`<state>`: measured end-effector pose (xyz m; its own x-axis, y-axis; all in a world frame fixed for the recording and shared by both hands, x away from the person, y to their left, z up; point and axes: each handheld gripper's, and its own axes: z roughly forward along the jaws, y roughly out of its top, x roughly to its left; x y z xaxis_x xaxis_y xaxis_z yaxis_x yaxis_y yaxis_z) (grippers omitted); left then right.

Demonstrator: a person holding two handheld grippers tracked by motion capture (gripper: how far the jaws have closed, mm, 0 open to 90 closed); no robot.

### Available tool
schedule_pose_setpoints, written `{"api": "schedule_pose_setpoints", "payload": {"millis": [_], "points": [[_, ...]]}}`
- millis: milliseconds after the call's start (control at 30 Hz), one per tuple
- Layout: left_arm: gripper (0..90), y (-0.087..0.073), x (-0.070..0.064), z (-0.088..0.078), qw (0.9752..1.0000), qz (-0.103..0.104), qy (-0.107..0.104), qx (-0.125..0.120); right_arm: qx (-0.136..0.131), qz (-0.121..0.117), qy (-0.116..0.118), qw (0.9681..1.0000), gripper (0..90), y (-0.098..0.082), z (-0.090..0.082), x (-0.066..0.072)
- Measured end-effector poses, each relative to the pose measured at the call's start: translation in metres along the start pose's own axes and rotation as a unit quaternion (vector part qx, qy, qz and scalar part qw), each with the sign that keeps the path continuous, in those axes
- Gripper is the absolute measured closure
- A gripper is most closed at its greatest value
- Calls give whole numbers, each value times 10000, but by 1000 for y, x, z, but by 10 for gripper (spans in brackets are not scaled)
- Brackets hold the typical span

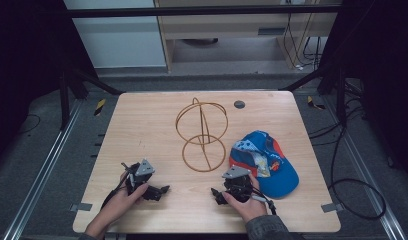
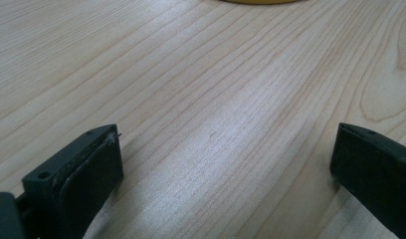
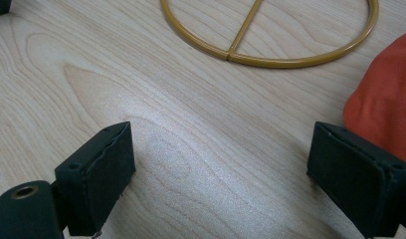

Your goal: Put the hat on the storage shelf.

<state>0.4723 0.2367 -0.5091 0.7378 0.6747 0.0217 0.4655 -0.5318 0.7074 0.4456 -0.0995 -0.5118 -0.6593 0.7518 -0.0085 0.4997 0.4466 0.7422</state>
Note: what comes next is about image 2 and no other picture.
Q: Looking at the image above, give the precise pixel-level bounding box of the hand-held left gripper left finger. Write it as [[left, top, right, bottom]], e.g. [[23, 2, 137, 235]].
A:
[[21, 123, 124, 239]]

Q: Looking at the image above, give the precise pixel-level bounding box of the yellow round object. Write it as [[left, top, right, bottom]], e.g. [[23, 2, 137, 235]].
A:
[[220, 0, 302, 5]]

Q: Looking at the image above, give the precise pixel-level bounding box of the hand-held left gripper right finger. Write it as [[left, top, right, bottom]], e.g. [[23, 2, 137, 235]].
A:
[[329, 121, 406, 239]]

